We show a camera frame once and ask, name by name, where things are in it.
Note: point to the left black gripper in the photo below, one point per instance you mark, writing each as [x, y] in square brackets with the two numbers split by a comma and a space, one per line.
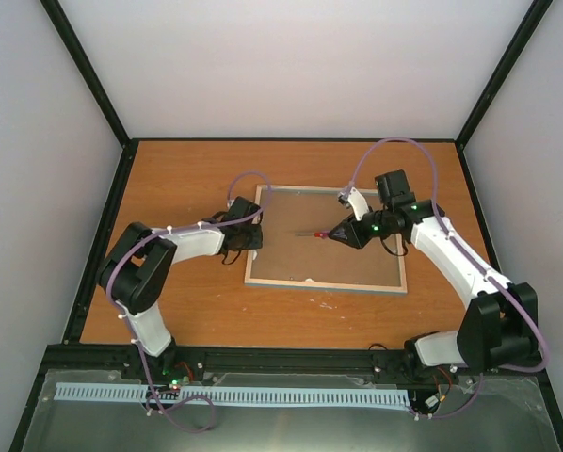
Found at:
[256, 242]

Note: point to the blue wooden photo frame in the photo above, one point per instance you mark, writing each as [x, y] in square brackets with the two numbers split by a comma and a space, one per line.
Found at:
[288, 261]

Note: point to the light blue slotted cable duct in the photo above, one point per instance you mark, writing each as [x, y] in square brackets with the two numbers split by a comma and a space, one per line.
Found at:
[260, 397]

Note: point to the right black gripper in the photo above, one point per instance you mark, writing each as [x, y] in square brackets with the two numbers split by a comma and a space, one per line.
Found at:
[355, 237]

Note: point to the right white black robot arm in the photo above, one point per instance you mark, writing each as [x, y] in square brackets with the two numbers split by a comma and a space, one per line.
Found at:
[497, 329]

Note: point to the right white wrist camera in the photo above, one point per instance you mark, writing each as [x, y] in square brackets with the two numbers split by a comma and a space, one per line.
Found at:
[351, 197]

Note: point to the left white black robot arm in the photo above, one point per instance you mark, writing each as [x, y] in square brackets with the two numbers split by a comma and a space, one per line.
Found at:
[134, 272]

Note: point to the grey metal base plate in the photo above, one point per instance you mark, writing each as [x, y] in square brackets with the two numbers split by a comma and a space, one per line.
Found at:
[472, 414]

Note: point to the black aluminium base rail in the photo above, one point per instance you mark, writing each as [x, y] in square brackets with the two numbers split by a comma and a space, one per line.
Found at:
[201, 364]

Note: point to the red purple handled screwdriver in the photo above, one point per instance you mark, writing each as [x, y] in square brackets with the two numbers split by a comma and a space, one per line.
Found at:
[315, 234]

